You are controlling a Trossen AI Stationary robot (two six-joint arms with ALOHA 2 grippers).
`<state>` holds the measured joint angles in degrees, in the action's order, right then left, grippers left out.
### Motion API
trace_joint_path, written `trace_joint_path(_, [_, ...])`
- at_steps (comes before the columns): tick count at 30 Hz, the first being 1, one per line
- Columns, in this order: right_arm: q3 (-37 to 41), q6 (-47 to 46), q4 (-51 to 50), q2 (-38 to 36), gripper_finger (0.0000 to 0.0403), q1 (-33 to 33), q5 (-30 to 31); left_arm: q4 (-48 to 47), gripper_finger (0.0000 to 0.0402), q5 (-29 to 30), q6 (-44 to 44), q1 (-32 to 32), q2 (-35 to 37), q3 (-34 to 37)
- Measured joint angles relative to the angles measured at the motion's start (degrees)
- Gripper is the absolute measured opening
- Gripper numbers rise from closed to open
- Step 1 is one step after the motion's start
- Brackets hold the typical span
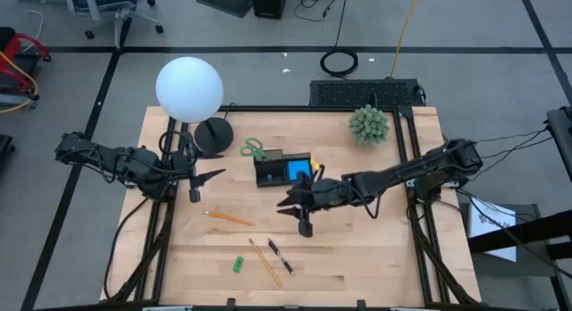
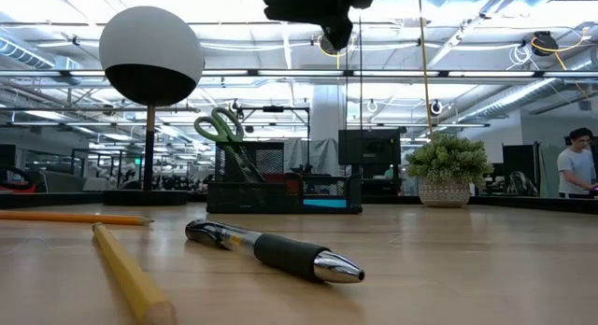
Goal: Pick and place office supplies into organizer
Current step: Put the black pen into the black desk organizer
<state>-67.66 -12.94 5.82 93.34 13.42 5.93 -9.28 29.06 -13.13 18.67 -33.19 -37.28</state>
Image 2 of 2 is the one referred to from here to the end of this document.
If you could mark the black pens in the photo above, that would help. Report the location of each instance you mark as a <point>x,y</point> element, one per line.
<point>285,255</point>

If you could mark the black metal camera rig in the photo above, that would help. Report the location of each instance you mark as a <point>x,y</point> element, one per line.
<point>273,108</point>

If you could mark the white globe table lamp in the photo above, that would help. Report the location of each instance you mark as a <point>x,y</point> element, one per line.
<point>149,45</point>

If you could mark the grey fabric partition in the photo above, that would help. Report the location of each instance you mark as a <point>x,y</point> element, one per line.
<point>549,171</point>

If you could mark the black monitor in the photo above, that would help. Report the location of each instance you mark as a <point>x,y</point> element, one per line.
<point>369,147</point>

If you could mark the black mesh desk organizer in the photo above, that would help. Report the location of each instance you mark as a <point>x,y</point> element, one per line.
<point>243,199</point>

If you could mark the yellow pencil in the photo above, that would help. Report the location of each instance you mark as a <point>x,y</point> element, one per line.
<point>128,276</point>

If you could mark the blue sticky note pad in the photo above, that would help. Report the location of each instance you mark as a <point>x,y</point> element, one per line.
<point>324,203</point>

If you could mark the black aluminium table frame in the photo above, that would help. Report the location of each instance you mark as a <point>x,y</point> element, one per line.
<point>46,200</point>

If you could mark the person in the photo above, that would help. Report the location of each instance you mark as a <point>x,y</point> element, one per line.
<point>577,164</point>

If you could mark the green plant in white pot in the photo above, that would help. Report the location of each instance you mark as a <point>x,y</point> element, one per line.
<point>448,161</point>

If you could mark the grey draped cloth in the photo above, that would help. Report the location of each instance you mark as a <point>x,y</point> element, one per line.
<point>322,157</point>

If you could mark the orange pencil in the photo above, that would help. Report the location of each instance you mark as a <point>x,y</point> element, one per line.
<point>70,217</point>

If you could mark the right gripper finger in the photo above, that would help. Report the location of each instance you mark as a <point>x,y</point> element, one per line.
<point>338,33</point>

